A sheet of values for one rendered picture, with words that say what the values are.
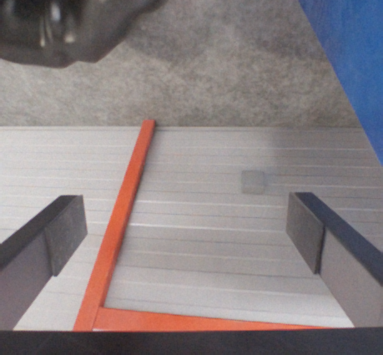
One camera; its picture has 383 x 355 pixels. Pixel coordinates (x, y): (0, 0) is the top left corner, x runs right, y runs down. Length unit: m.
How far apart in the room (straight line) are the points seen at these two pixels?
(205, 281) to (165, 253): 0.16
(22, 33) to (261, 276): 0.82
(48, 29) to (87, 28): 0.06
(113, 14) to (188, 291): 0.74
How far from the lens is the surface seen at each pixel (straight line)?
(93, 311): 0.89
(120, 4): 0.38
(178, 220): 0.99
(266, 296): 0.89
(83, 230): 0.17
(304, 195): 0.16
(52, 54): 0.46
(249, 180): 1.03
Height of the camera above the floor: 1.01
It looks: 42 degrees down
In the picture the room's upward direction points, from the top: 172 degrees counter-clockwise
